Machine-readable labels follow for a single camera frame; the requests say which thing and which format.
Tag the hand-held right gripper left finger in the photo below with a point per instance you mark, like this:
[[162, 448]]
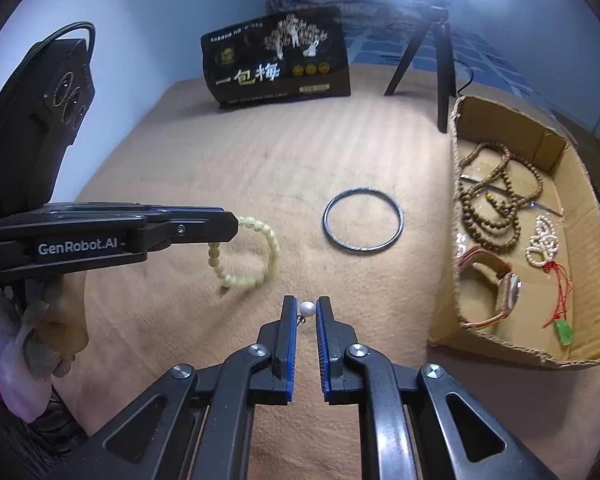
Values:
[[291, 340]]

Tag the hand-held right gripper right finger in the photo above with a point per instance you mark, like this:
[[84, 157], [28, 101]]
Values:
[[321, 345]]

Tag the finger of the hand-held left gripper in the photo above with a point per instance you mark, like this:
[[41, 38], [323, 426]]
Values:
[[200, 227], [195, 208]]

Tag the white pearl earring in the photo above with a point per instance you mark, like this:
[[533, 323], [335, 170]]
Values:
[[307, 308]]

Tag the cardboard box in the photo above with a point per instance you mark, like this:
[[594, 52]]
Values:
[[575, 200]]

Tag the person's left hand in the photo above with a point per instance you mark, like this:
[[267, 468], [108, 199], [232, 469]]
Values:
[[62, 320]]

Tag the dark metal bangle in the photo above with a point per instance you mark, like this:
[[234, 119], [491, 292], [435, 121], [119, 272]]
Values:
[[325, 220]]

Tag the black printed snack bag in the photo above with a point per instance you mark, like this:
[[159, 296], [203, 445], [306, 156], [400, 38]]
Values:
[[280, 85]]

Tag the folded patterned quilt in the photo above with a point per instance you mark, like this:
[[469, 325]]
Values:
[[370, 7]]

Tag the black tripod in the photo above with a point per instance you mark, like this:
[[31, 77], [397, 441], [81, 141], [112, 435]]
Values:
[[442, 60]]

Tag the blue patterned bedsheet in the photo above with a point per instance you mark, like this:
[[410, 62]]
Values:
[[480, 55]]

